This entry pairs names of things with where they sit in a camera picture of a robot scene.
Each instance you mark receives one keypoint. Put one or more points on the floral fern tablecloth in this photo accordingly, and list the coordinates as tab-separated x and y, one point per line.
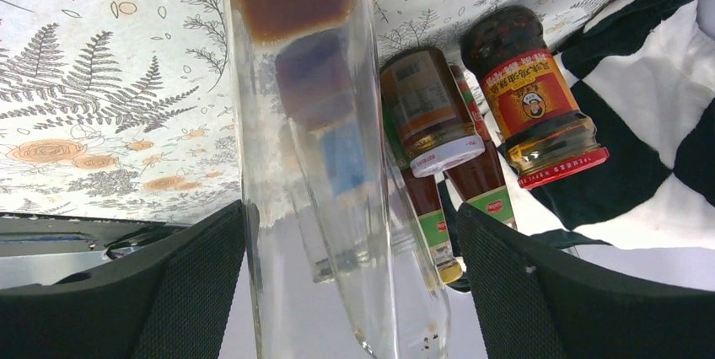
121	109

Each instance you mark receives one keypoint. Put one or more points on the glass oil bottle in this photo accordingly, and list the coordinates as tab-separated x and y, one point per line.
395	305

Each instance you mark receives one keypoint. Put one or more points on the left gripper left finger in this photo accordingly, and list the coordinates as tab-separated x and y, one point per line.
170	299

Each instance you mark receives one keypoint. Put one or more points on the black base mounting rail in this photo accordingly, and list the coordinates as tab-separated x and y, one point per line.
29	234

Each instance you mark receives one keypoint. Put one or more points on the white lid sauce jar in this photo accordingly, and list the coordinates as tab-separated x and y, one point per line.
425	105

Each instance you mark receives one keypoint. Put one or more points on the black white checkered pillow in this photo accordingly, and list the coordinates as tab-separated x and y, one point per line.
644	72

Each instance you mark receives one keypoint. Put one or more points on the metal lid shaker jar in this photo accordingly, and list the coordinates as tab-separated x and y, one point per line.
315	87

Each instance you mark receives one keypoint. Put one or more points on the front sauce bottle yellow cap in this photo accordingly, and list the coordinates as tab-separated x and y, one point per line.
426	203

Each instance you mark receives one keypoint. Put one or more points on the red lid chili jar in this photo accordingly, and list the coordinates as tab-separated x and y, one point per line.
546	137

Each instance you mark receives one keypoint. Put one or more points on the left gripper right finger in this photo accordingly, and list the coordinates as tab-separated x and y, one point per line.
535	301

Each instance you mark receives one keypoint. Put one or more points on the back sauce bottle yellow cap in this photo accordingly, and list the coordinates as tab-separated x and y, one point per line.
480	181

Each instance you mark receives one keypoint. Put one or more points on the sauce bottle yellow cap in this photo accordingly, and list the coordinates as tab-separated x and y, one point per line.
426	203
480	181

